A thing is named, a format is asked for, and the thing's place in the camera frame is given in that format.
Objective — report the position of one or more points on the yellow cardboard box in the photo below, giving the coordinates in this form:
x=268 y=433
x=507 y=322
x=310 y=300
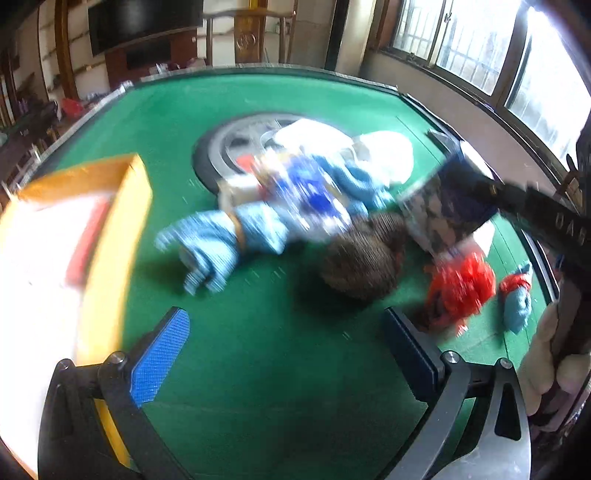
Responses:
x=134 y=207

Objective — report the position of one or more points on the black television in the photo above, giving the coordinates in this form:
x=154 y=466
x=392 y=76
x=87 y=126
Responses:
x=143 y=23

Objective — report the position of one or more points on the red bag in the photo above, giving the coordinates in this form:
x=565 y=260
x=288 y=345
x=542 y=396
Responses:
x=71 y=107

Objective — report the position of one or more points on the red mesh cloth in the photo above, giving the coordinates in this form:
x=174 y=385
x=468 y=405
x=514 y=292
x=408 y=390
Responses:
x=461 y=286

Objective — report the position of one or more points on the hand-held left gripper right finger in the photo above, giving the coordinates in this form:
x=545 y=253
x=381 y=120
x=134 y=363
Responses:
x=406 y=346

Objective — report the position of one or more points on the brown knit hat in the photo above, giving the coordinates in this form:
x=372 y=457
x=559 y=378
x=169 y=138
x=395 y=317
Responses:
x=364 y=258

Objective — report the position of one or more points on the person's right hand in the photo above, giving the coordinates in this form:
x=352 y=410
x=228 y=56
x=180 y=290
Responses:
x=542 y=364

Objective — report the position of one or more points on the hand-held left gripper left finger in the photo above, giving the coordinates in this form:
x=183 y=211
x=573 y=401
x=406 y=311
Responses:
x=161 y=350

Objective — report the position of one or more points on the round table centre panel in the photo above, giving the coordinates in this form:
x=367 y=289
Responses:
x=231 y=143

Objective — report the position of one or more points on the small blue pouch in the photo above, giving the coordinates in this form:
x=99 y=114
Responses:
x=516 y=304

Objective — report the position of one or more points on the white flat packet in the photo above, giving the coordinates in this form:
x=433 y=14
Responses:
x=235 y=194

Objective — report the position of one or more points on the light blue cloth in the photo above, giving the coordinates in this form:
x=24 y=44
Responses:
x=362 y=182

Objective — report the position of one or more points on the light blue glove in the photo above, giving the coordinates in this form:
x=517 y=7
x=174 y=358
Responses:
x=207 y=240

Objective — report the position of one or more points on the barred window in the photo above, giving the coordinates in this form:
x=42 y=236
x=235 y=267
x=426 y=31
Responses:
x=471 y=41

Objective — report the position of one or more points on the camouflage cloth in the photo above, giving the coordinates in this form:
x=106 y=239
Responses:
x=429 y=217

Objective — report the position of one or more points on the wooden armchair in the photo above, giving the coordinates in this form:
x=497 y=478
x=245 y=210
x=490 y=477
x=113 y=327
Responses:
x=249 y=37

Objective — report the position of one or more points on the wooden television wall unit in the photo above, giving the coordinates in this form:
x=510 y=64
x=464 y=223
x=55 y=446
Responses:
x=138 y=64

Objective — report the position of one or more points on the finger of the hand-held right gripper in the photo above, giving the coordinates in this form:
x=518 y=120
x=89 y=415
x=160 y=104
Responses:
x=466 y=177

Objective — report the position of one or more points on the red roll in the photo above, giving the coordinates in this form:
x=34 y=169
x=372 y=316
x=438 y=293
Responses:
x=87 y=235

